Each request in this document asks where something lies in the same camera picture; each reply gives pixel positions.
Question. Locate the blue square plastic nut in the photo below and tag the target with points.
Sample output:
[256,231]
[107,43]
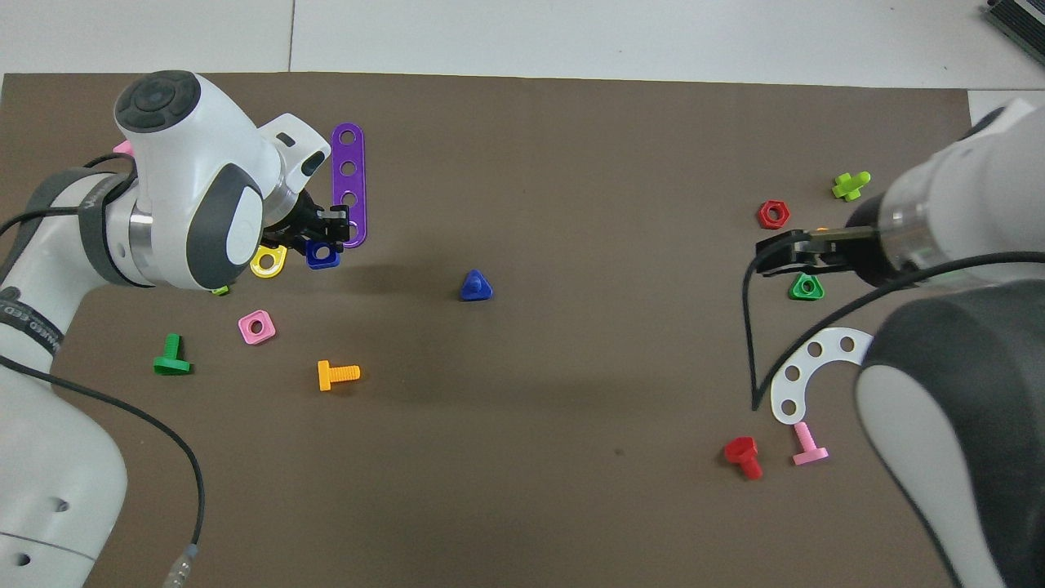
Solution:
[314,260]

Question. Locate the pink plastic bolt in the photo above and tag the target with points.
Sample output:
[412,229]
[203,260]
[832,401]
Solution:
[124,148]
[804,437]

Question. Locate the brown table mat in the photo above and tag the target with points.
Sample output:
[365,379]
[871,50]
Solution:
[571,408]

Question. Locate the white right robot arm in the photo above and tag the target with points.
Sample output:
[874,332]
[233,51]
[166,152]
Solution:
[980,188]

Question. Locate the blue triangular-head plastic bolt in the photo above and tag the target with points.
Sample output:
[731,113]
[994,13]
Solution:
[474,287]

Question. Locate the green triangular plastic nut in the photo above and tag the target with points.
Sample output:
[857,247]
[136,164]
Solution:
[796,292]

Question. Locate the red plastic bolt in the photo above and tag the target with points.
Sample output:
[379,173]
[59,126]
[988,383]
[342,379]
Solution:
[741,449]

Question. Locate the green plastic bolt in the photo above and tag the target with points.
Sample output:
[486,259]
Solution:
[171,363]

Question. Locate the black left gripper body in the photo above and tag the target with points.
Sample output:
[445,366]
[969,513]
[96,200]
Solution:
[300,220]

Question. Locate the purple four-hole plastic plate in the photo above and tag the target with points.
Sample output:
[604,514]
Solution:
[349,184]

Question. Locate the orange plastic bolt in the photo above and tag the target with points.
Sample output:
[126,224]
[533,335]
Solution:
[325,376]

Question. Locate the white curved five-hole plate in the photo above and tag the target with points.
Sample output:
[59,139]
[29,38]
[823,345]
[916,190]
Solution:
[830,346]

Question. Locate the red hexagonal plastic nut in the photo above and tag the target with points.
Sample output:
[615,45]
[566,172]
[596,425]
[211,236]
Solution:
[762,215]

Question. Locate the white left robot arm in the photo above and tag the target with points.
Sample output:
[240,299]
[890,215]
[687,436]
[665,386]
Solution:
[188,147]

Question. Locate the pink square plastic nut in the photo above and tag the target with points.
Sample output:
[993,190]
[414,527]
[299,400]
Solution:
[267,333]

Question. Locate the lime green cross-head bolt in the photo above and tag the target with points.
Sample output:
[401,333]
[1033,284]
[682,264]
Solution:
[849,186]

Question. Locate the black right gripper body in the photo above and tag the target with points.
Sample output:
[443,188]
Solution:
[865,249]

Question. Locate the black ribbed device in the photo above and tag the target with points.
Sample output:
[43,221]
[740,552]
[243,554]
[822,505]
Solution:
[1024,20]

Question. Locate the yellow three-hole plastic plate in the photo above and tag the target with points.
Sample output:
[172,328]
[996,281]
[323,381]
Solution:
[277,265]

